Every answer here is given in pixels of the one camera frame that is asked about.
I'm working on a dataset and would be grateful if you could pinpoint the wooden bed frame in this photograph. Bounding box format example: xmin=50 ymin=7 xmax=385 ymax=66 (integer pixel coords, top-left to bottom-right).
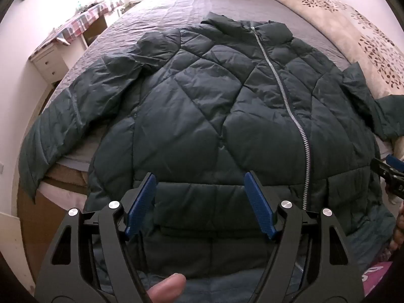
xmin=0 ymin=164 xmax=93 ymax=286

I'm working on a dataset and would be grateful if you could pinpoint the person's right hand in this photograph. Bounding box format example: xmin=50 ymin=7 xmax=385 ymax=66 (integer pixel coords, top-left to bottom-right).
xmin=391 ymin=207 xmax=404 ymax=256

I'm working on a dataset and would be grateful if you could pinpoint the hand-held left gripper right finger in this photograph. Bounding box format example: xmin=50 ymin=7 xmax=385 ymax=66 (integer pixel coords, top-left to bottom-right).
xmin=244 ymin=170 xmax=365 ymax=303

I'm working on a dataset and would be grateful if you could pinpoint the white drawer cabinet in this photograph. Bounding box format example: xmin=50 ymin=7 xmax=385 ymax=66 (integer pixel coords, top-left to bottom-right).
xmin=30 ymin=42 xmax=69 ymax=85

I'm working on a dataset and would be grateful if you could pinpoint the grey quilted bed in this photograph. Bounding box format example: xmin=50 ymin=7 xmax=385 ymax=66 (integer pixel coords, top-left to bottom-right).
xmin=41 ymin=0 xmax=393 ymax=171

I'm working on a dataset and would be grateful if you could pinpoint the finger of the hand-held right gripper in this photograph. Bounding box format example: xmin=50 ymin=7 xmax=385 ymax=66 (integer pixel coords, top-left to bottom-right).
xmin=370 ymin=154 xmax=404 ymax=182

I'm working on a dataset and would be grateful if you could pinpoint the pink cloth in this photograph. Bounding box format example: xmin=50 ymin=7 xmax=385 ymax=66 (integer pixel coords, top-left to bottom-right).
xmin=360 ymin=258 xmax=396 ymax=295

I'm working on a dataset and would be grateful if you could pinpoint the cream leaf-print duvet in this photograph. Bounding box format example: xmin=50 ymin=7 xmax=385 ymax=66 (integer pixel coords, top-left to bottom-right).
xmin=252 ymin=0 xmax=404 ymax=102

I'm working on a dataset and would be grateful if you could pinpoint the dark green puffer jacket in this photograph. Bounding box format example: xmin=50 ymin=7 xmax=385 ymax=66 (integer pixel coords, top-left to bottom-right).
xmin=18 ymin=12 xmax=404 ymax=294

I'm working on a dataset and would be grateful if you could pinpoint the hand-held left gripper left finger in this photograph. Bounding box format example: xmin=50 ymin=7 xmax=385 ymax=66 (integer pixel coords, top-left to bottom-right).
xmin=35 ymin=173 xmax=157 ymax=303

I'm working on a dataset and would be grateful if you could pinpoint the person's left hand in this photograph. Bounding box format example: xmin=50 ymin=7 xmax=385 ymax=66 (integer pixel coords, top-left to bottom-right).
xmin=148 ymin=273 xmax=187 ymax=303

